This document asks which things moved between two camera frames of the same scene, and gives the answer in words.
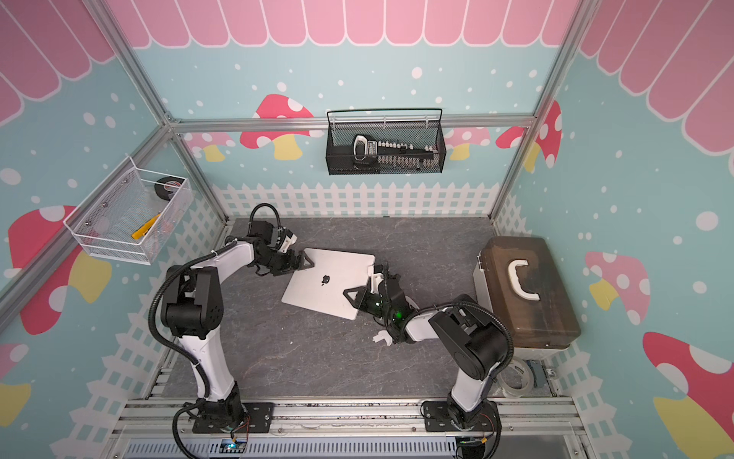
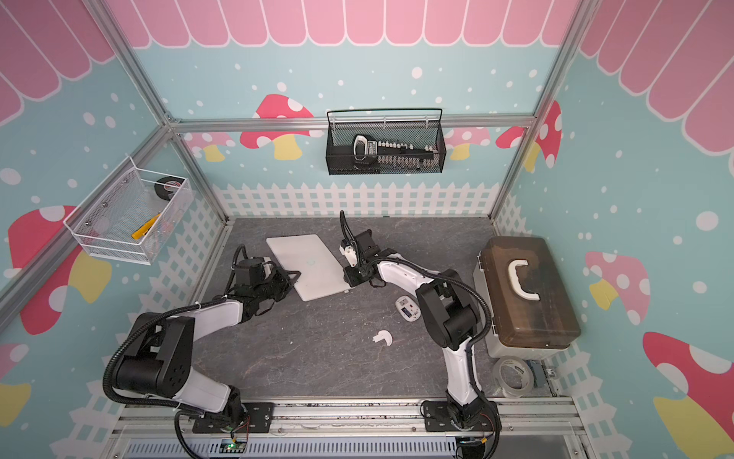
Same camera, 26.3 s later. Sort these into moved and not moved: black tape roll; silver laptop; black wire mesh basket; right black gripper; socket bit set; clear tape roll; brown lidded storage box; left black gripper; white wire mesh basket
Moved: left black gripper; right black gripper; silver laptop
Not moved: black wire mesh basket; clear tape roll; black tape roll; socket bit set; brown lidded storage box; white wire mesh basket
